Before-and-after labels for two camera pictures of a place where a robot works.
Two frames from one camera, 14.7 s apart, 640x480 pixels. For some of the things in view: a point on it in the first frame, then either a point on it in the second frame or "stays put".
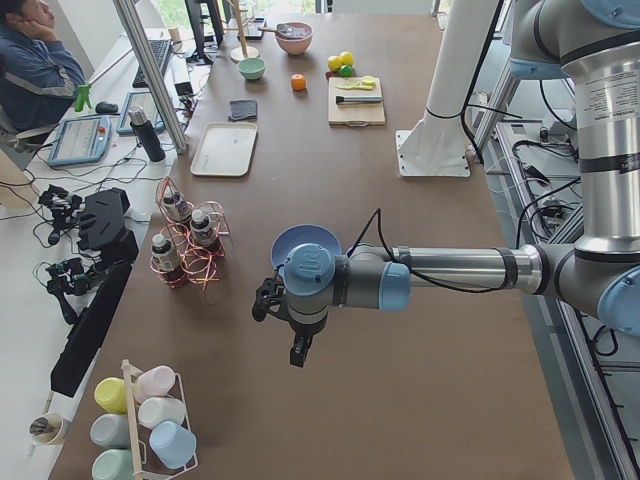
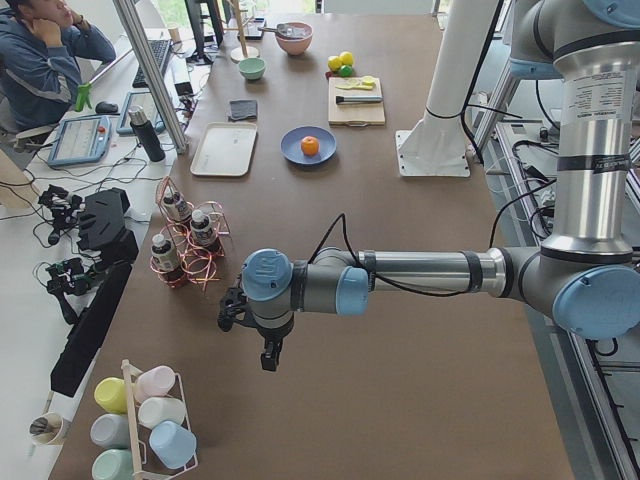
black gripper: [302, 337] -> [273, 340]
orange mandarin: [298, 82] -> [310, 145]
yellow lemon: [334, 63] stays put
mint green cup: [113, 464] stays put
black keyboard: [158, 48] stays put
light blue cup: [174, 444] stays put
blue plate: [302, 234] -> [291, 144]
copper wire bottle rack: [189, 247] stays put
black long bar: [88, 329] stays put
